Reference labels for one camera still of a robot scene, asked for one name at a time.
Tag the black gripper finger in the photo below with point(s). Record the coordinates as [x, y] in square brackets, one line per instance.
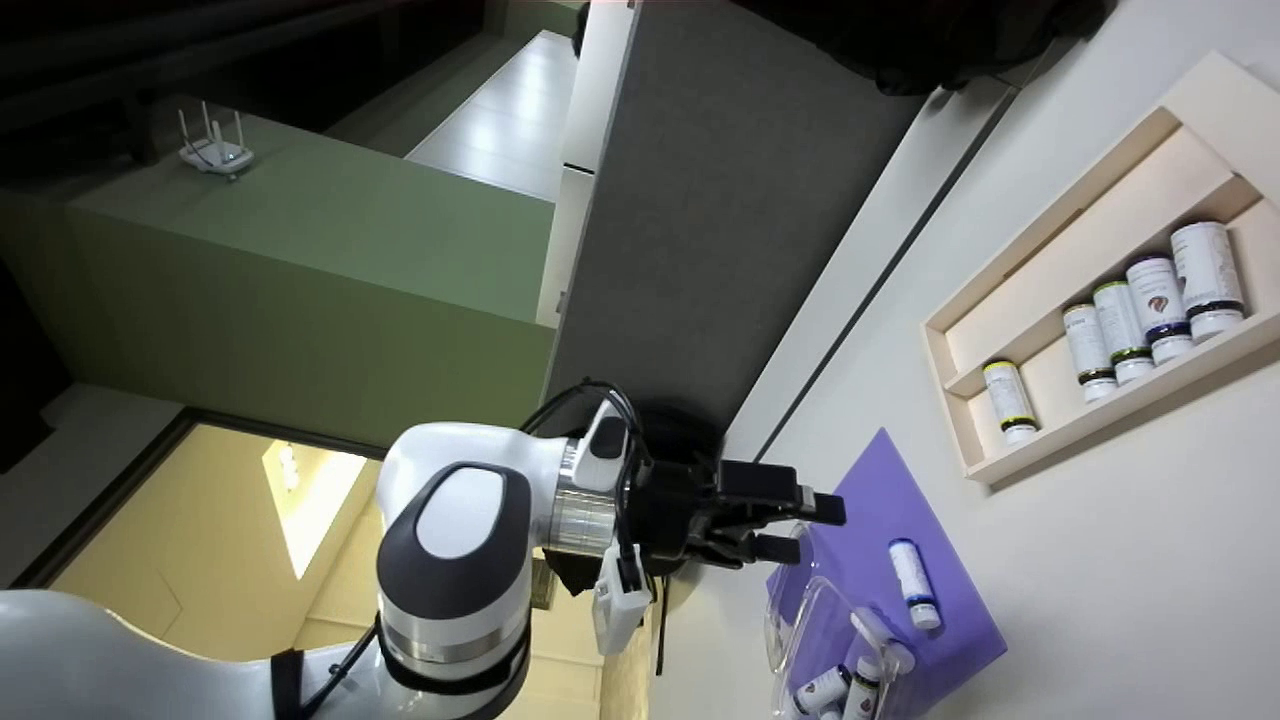
[772, 490]
[755, 547]

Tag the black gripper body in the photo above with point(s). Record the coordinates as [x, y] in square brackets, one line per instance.
[673, 487]

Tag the bottle with blue label bands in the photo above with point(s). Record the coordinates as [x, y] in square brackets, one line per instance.
[914, 581]

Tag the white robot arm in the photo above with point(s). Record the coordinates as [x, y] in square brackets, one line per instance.
[455, 534]

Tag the light wooden tray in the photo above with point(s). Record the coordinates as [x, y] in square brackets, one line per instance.
[1107, 200]

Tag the small white labelled bottle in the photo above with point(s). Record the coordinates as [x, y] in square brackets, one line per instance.
[867, 696]
[822, 689]

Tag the purple paper mat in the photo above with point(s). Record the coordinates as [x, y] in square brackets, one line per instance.
[933, 506]

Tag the bottle with yellow-green label band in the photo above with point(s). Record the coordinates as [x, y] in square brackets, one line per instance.
[1008, 396]

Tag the grey desk partition panel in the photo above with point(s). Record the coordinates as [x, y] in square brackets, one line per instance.
[721, 200]

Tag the bottle with yellow label band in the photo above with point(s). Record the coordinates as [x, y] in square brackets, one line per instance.
[1090, 351]

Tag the bottle with green label band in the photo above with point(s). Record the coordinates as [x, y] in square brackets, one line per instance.
[1120, 330]

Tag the bottle with purple label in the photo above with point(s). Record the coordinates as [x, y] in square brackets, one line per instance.
[1158, 307]

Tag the green cabinet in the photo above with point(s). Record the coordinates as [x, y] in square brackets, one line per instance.
[304, 267]

